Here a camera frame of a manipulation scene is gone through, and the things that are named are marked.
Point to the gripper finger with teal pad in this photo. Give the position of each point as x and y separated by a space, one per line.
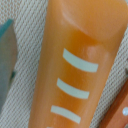
8 58

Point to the orange toy bread loaf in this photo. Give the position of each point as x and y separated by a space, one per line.
80 43

